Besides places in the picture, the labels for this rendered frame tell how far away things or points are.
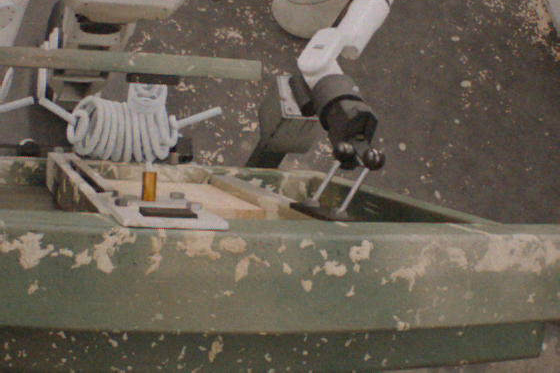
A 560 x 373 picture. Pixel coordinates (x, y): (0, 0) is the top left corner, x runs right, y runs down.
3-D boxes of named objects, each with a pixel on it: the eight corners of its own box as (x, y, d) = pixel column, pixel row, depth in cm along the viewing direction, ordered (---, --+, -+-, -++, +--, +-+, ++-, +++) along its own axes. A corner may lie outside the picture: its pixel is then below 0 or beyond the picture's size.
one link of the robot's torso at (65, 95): (37, 71, 286) (52, 16, 242) (97, 73, 292) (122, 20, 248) (35, 117, 282) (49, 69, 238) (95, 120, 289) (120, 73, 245)
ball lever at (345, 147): (312, 215, 158) (354, 148, 160) (320, 218, 155) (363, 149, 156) (294, 203, 157) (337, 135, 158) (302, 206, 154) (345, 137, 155)
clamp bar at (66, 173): (81, 186, 199) (88, 76, 198) (222, 332, 88) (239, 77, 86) (38, 184, 196) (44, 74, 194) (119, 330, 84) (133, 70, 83)
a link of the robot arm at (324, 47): (337, 103, 174) (370, 51, 180) (317, 70, 168) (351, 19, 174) (310, 99, 178) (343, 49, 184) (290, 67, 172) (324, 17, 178)
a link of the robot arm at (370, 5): (363, 62, 184) (403, -2, 192) (369, 33, 175) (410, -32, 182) (316, 38, 186) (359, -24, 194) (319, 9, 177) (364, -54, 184)
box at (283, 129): (300, 115, 244) (323, 77, 229) (306, 156, 238) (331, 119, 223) (255, 112, 240) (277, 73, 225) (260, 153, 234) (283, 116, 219)
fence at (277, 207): (230, 193, 211) (231, 175, 211) (425, 281, 121) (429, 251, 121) (208, 192, 209) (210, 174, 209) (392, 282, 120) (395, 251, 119)
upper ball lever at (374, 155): (339, 226, 147) (384, 154, 148) (348, 230, 143) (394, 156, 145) (320, 213, 146) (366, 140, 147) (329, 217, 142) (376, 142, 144)
